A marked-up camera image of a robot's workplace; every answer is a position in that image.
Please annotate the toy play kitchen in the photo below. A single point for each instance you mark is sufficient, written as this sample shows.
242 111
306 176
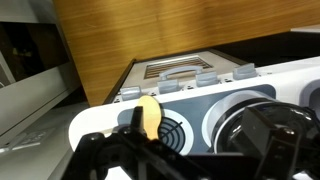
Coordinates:
100 116

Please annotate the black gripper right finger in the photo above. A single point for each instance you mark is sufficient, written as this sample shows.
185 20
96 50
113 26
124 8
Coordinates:
293 153

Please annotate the grey stovetop burner panel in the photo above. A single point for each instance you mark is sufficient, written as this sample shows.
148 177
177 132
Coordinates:
196 110

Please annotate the wooden spoon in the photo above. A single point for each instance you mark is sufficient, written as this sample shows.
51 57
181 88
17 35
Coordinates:
150 113

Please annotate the grey metal cabinet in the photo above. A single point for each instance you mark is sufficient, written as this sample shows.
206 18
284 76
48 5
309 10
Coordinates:
33 96

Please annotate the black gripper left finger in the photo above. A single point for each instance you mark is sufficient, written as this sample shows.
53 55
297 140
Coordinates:
106 156

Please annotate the grey toy stove knob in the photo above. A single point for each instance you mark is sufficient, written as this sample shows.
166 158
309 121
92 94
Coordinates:
131 93
207 79
245 71
169 86

